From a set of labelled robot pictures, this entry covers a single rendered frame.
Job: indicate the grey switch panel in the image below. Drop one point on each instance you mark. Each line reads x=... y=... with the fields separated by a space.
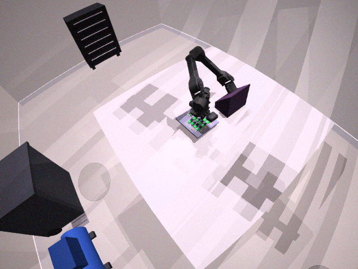
x=194 y=125

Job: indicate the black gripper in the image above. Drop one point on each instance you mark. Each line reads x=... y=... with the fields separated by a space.
x=210 y=116

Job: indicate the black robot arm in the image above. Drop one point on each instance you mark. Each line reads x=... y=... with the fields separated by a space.
x=196 y=84

